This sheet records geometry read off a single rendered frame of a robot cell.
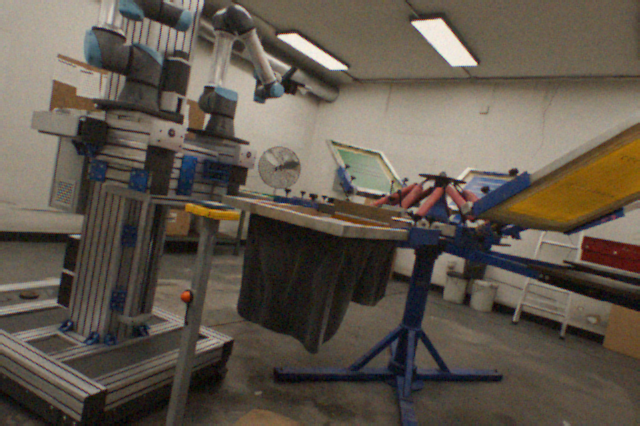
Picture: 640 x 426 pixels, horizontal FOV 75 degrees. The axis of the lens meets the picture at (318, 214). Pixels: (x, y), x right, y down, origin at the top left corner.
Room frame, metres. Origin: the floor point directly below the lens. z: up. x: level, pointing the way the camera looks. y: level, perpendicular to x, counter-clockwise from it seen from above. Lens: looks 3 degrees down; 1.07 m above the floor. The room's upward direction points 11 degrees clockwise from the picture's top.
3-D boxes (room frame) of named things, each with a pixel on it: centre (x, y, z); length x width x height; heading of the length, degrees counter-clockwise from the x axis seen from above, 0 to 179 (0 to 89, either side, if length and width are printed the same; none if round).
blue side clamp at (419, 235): (1.79, -0.45, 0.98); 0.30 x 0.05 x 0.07; 143
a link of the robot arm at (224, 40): (2.17, 0.65, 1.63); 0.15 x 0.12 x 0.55; 41
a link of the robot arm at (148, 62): (1.62, 0.77, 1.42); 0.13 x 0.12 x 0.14; 129
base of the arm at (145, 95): (1.62, 0.77, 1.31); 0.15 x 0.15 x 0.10
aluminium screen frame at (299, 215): (1.76, -0.09, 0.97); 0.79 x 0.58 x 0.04; 143
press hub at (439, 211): (2.61, -0.72, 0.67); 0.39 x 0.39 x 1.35
